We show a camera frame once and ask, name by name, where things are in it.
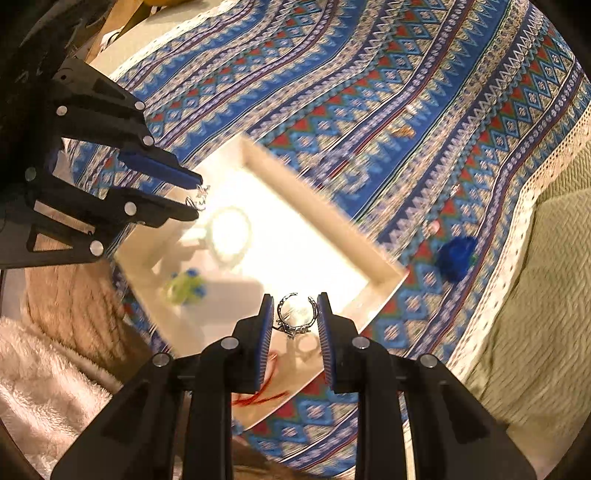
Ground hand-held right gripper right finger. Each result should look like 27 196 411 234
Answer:
317 292 536 480

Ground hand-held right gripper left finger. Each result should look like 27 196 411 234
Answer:
51 294 276 480

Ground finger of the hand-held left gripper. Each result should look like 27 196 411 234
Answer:
52 56 204 190
26 177 200 267

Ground silver cuff bracelet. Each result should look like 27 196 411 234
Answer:
275 292 320 340

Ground small silver earring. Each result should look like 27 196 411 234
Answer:
185 183 212 212

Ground white jewelry tray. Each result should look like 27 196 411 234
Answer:
113 134 410 431

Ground brown fuzzy blanket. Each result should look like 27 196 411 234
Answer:
24 231 154 373

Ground cardboard box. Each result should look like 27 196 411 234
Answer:
90 0 154 62

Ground green knitted blanket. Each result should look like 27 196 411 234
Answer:
464 141 591 462

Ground white fluffy blanket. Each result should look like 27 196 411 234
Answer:
0 316 117 479

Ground blue patterned tablecloth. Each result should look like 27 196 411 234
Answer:
60 0 591 479

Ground red cord bracelet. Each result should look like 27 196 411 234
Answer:
231 350 291 408

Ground white beaded bracelet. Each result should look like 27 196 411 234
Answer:
202 207 253 260

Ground green and blue bracelet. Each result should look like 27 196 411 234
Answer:
165 270 207 306

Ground blue pom-pom hair tie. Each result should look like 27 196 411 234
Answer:
436 235 479 280

